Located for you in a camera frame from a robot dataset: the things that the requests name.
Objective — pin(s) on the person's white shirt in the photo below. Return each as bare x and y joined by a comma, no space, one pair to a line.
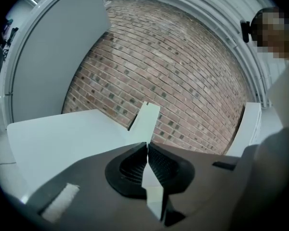
285,97

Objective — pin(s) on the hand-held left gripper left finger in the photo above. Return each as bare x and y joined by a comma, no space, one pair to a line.
128,177

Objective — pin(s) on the grey partition panel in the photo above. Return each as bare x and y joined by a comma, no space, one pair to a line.
57,56

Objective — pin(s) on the white wall conduit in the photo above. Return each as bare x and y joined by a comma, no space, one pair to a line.
263,90

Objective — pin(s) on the black head-worn camera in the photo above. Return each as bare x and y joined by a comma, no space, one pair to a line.
245,31

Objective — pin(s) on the white cabinet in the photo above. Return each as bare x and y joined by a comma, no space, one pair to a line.
249,126

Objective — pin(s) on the person's head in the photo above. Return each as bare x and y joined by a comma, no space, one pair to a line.
272,30

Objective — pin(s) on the white folder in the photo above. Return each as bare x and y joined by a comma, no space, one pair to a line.
147,121

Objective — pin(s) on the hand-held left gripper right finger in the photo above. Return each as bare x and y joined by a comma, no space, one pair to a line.
169,172

